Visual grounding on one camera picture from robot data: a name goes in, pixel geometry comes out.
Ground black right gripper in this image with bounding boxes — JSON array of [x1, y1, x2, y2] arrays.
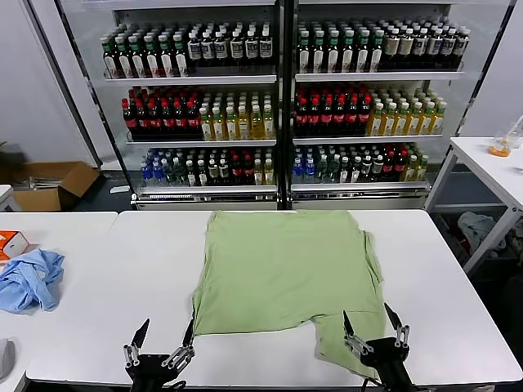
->
[[342, 302, 413, 387]]

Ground drinks display cabinet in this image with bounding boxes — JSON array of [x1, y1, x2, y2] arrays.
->
[[285, 0, 518, 211], [55, 0, 288, 212]]

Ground light green shirt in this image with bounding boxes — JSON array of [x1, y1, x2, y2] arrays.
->
[[190, 210, 387, 379]]

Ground dark bottle white label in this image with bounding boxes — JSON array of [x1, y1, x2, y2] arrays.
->
[[201, 31, 217, 63], [244, 29, 260, 61], [427, 27, 442, 69], [454, 26, 471, 69], [413, 27, 428, 69], [259, 29, 274, 60], [186, 32, 203, 64], [441, 27, 457, 69], [230, 30, 245, 62], [214, 30, 230, 62]]

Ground pile of pale clothes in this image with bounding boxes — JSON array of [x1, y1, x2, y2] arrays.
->
[[456, 211, 508, 256]]

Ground orange and white box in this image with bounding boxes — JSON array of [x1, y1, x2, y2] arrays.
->
[[0, 230, 30, 261]]

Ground dark blurry object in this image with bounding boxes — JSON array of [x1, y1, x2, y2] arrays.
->
[[0, 141, 26, 175]]

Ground dark bottle green cap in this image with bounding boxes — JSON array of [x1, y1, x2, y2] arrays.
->
[[158, 34, 173, 78], [172, 33, 189, 78], [326, 30, 342, 74], [128, 35, 144, 78], [370, 29, 386, 73], [101, 36, 118, 79], [115, 35, 131, 78], [311, 30, 327, 74], [341, 29, 356, 74], [297, 31, 312, 75], [355, 29, 371, 74], [142, 34, 159, 78]]

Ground clear cup orange contents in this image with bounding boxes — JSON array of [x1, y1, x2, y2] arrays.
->
[[488, 134, 514, 158]]

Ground crumpled light blue shirt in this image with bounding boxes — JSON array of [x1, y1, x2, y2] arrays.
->
[[0, 247, 66, 314]]

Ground open glass cabinet door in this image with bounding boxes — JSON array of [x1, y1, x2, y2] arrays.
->
[[453, 0, 523, 138], [25, 0, 123, 171]]

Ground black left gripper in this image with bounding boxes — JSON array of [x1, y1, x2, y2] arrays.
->
[[123, 318, 196, 392]]

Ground small white table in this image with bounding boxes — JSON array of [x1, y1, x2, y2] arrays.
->
[[0, 184, 22, 212]]

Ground grey rounded object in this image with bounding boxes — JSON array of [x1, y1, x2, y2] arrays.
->
[[0, 337, 16, 380]]

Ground metal parts in carton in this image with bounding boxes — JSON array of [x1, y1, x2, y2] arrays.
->
[[24, 174, 62, 191]]

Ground cola bottle red cap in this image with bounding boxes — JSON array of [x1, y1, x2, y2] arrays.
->
[[307, 94, 321, 136], [320, 94, 334, 136], [332, 94, 346, 136], [147, 100, 162, 139], [159, 100, 174, 139], [358, 94, 373, 136], [294, 94, 309, 136], [186, 100, 200, 139], [172, 100, 187, 139], [345, 94, 360, 136], [123, 98, 138, 139], [135, 99, 150, 139]]

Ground white side table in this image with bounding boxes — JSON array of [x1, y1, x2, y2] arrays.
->
[[423, 136, 523, 275]]

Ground clear plastic container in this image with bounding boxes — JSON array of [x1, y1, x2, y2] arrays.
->
[[506, 116, 523, 149]]

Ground open cardboard box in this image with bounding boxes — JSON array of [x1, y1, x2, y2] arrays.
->
[[11, 160, 101, 212]]

